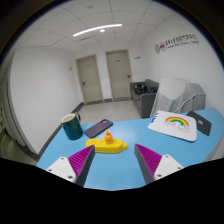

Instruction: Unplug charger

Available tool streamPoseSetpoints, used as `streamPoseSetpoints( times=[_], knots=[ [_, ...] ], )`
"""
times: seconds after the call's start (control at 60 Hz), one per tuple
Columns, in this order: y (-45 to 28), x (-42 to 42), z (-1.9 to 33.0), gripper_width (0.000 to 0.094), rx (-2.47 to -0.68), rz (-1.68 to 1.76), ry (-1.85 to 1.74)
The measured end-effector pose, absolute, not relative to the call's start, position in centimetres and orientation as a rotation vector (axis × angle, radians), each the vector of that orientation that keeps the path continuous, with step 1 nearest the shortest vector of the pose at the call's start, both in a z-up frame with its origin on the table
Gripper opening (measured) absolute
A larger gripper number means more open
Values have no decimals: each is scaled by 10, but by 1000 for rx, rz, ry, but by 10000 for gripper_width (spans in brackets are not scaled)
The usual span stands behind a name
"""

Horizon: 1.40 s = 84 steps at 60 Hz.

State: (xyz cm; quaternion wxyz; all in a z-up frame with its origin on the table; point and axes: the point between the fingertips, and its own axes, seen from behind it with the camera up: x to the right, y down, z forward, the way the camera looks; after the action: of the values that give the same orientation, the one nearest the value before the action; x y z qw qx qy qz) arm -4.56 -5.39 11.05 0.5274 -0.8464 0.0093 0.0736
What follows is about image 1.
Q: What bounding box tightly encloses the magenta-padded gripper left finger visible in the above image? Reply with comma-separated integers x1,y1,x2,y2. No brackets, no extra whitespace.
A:
45,144,96,188

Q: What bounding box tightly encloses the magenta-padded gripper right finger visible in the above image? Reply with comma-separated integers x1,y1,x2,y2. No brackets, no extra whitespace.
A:
134,143,185,185

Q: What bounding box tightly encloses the yellow power strip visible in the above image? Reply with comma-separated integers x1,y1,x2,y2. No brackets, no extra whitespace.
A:
85,137,128,154

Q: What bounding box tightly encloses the dark green mug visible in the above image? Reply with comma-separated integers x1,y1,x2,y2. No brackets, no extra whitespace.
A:
60,112,84,141

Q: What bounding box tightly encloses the white rainbow-print mouse pad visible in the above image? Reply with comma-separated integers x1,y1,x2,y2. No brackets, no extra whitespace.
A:
147,110,198,143

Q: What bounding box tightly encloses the purple-cased smartphone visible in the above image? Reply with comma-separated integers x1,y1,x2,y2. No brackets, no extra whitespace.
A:
83,118,114,139

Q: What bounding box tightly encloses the black notebook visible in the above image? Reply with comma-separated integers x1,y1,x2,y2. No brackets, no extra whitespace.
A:
185,110,213,137

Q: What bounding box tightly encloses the grey sofa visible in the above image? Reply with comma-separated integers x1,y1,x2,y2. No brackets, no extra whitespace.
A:
129,78,160,119

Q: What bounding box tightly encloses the grey cloth-covered equipment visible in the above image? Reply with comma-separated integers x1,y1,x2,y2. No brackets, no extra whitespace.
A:
149,78,207,118

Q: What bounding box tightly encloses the black bag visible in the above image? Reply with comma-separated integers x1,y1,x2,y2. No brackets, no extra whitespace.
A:
134,83,158,95

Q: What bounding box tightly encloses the beige door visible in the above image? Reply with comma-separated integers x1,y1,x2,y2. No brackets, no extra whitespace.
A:
105,49,133,101
75,54,104,104

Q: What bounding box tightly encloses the long ceiling light strip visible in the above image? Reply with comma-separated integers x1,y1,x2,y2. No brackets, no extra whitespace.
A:
72,23,123,38

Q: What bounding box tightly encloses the wall logo sign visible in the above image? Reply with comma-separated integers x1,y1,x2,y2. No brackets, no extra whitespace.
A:
154,33,200,55

